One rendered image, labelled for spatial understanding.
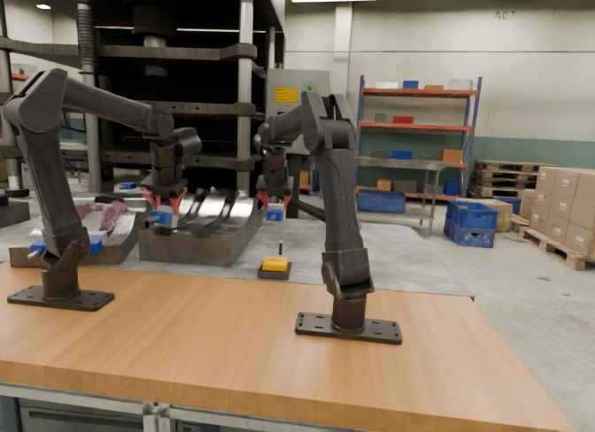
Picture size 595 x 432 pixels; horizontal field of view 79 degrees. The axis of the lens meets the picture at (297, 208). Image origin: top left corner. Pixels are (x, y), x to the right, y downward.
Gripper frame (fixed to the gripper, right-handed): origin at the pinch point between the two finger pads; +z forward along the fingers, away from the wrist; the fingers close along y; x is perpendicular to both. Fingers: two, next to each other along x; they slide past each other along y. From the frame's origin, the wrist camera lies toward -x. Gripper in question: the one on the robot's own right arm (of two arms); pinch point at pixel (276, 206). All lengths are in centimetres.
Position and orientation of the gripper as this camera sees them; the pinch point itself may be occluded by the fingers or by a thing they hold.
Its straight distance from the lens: 108.7
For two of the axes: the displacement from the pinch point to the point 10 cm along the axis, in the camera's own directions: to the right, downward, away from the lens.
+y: -10.0, -0.5, 0.6
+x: -0.8, 6.2, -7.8
